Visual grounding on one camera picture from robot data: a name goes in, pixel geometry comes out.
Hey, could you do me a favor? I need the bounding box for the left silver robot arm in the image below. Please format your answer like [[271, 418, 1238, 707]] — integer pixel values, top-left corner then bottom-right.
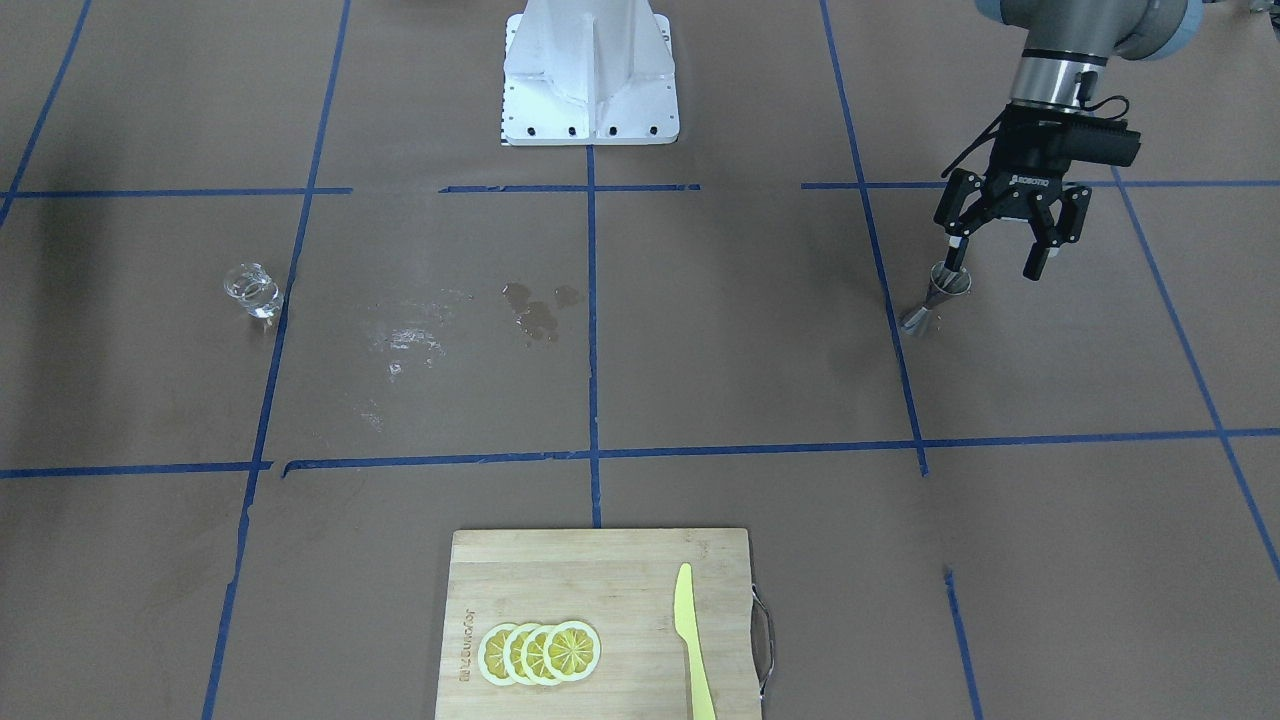
[[931, 1, 1204, 287]]

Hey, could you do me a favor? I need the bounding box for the clear glass cup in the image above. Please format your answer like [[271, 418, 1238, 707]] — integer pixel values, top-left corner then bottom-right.
[[223, 263, 284, 322]]

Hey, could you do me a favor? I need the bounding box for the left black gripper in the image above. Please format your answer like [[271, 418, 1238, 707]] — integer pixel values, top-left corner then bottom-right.
[[934, 102, 1092, 281]]

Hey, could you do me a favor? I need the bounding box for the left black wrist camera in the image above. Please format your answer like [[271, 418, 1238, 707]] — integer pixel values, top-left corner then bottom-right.
[[1057, 117, 1142, 167]]

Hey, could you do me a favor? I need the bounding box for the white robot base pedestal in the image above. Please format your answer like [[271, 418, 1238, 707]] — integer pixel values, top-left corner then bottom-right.
[[500, 1, 681, 147]]

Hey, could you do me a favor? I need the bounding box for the steel measuring jigger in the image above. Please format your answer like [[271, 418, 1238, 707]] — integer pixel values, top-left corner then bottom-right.
[[899, 261, 973, 337]]

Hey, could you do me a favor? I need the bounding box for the bamboo cutting board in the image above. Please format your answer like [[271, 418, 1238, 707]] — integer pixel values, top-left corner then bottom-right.
[[435, 528, 763, 719]]

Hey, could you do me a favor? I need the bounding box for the yellow plastic knife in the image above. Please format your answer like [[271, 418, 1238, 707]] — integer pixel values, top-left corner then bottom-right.
[[673, 562, 717, 719]]

